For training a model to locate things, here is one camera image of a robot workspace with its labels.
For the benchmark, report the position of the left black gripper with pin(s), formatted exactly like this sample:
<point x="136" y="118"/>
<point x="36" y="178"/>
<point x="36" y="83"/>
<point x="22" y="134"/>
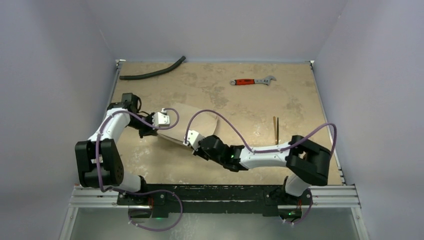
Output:
<point x="149" y="131"/>

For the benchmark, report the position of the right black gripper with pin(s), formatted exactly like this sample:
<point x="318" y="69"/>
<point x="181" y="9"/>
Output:
<point x="197" y="148"/>

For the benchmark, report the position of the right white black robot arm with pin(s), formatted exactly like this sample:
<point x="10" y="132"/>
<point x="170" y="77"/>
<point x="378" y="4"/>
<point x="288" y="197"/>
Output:
<point x="308" y="161"/>

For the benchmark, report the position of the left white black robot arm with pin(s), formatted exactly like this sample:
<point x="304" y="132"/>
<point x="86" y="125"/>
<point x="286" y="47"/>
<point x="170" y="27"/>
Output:
<point x="119" y="116"/>

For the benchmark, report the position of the black foam tube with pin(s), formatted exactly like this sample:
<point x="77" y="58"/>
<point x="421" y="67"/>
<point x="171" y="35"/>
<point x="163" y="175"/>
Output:
<point x="155" y="73"/>

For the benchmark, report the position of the gold spoon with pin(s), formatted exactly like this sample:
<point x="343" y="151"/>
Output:
<point x="274" y="120"/>

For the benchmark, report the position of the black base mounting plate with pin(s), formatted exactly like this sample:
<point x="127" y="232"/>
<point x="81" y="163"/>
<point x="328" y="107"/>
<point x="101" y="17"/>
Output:
<point x="267" y="200"/>

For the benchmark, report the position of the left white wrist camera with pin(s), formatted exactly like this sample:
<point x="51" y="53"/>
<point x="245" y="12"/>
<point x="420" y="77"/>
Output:
<point x="161" y="119"/>

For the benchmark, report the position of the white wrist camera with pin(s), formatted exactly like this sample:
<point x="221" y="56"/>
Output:
<point x="192" y="139"/>
<point x="161" y="119"/>

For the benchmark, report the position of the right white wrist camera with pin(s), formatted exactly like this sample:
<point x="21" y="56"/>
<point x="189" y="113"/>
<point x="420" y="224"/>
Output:
<point x="192" y="139"/>

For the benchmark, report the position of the left aluminium side rail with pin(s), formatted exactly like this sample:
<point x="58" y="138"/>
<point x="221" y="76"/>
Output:
<point x="109" y="89"/>

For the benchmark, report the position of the aluminium side rail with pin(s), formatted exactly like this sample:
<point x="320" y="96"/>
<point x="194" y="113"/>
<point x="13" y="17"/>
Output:
<point x="326" y="92"/>
<point x="109" y="89"/>

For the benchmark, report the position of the red handled adjustable wrench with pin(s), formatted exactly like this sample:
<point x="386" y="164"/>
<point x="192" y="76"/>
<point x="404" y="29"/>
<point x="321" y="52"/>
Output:
<point x="253" y="81"/>

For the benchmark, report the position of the right aluminium side rail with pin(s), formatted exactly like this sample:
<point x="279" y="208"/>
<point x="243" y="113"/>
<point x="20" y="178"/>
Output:
<point x="326" y="92"/>

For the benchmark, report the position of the aluminium front rail frame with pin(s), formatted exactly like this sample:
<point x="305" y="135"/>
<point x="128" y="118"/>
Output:
<point x="326" y="197"/>

